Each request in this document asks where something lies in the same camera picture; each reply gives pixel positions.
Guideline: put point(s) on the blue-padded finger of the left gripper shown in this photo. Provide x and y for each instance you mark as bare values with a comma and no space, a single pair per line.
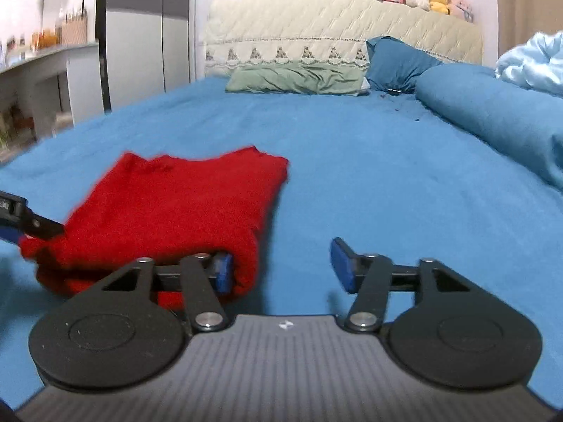
17,219

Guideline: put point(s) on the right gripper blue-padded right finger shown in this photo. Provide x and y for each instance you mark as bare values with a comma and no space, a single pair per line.
371,278

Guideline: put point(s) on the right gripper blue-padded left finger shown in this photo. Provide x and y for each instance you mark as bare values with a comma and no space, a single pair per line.
200,279

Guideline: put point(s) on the red knit garment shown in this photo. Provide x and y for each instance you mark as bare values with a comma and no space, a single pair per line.
164,208

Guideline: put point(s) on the blue bed sheet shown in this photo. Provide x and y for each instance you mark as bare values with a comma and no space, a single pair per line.
383,172

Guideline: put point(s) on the white desk shelf unit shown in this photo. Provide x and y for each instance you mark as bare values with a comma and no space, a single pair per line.
50,92

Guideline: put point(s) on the woven basket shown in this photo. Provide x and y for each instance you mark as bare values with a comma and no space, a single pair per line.
73,28

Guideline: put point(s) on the dark blue pillow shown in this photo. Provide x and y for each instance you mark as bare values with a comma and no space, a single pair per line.
394,66

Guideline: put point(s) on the green pillow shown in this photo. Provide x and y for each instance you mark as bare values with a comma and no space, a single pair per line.
299,78

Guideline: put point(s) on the blue rolled duvet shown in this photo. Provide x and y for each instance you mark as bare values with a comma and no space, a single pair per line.
525,125

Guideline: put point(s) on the white grey wardrobe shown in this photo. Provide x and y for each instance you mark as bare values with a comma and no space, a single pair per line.
145,48

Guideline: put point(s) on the cream quilted headboard cover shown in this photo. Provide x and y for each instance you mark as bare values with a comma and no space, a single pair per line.
254,32

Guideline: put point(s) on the light blue satin blanket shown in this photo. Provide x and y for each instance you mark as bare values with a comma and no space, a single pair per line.
535,65

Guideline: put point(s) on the light pink plush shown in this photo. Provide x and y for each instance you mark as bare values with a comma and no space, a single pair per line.
461,9

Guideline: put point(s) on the yellow pikachu plush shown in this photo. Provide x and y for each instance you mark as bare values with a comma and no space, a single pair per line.
439,1

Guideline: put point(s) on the wooden door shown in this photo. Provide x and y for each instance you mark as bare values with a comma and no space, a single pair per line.
518,20

